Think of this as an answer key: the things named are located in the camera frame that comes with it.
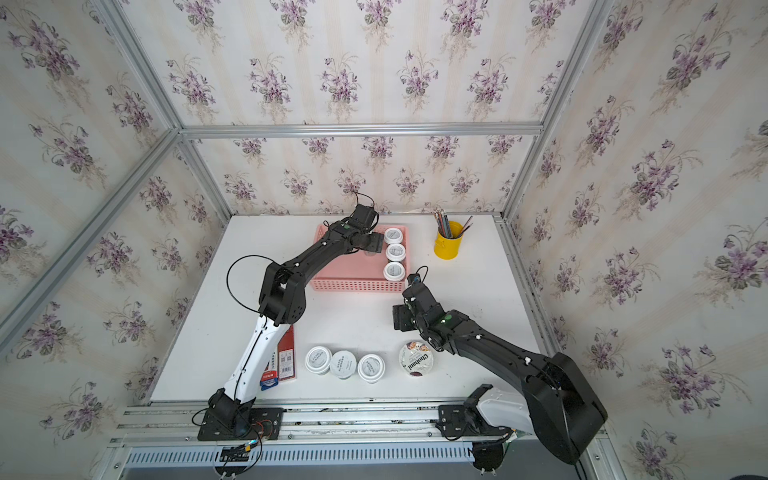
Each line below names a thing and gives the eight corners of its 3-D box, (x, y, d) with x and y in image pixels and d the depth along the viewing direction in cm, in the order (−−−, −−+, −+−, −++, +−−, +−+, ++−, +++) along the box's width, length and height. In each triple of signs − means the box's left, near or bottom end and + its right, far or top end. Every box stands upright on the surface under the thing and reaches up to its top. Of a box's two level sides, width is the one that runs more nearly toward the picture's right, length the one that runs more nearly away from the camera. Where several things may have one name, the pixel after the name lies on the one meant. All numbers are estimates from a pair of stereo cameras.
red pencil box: (280, 380, 82) (278, 378, 80) (280, 330, 91) (278, 327, 90) (295, 377, 82) (293, 374, 81) (294, 327, 92) (292, 324, 90)
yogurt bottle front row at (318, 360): (307, 377, 81) (302, 370, 76) (311, 353, 85) (307, 345, 81) (331, 377, 81) (328, 370, 76) (334, 353, 85) (331, 345, 81)
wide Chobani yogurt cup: (399, 379, 81) (399, 374, 77) (398, 347, 87) (398, 341, 83) (433, 379, 81) (436, 374, 77) (430, 348, 87) (432, 341, 83)
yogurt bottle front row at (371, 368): (355, 374, 82) (353, 366, 77) (372, 357, 85) (371, 348, 80) (372, 392, 79) (371, 385, 74) (388, 374, 82) (389, 365, 77)
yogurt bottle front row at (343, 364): (332, 381, 82) (328, 373, 76) (335, 359, 86) (331, 350, 80) (356, 381, 82) (354, 374, 76) (357, 359, 86) (356, 350, 80)
